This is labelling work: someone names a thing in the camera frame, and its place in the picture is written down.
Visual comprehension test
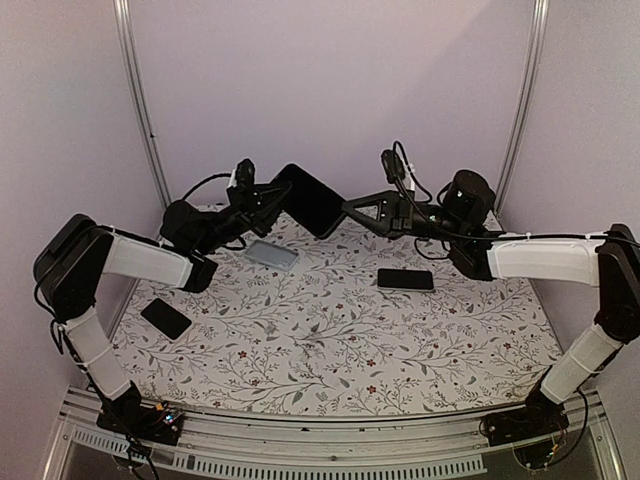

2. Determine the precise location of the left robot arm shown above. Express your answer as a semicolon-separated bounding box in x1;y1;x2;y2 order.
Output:
33;180;291;434

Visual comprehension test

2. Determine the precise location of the floral patterned table mat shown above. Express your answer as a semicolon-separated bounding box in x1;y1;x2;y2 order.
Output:
112;216;561;416

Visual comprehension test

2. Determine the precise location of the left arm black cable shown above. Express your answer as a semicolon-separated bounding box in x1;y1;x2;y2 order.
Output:
180;172;234;201

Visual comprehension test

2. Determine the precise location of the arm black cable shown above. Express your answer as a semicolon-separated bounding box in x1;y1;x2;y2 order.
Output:
392;140;611;244
180;172;234;201

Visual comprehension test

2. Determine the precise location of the aluminium frame post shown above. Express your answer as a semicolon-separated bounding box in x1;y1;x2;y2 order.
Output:
113;0;172;208
494;0;550;201

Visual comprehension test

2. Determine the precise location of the black phone with white edge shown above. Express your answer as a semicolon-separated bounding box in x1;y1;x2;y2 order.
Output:
141;298;193;342

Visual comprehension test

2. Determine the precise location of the right aluminium frame post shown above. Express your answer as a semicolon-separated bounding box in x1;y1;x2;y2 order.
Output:
494;0;550;201

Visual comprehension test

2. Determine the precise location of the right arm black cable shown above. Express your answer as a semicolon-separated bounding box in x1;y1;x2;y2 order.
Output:
392;140;611;244

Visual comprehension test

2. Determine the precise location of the front aluminium rail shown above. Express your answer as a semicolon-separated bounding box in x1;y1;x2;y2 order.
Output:
43;388;631;479

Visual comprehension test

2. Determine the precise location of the left aluminium frame post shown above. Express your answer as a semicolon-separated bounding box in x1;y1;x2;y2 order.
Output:
113;0;172;208

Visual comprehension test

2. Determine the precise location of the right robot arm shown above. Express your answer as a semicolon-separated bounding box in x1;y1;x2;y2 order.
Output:
342;170;639;436

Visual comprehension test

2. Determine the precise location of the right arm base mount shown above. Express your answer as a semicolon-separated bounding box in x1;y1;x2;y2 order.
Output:
478;407;569;470

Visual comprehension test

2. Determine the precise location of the light blue phone case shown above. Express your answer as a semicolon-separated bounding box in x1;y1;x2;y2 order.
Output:
244;240;299;271

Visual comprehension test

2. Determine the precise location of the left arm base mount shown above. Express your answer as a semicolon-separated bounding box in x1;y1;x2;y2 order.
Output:
96;402;184;446

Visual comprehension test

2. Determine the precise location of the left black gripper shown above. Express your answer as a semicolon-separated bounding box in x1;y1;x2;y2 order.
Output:
196;182;297;256

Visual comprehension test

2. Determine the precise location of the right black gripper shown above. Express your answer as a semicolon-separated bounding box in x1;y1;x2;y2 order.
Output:
341;190;466;244

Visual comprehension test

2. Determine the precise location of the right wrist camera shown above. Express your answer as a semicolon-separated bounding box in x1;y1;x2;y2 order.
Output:
381;149;416;192

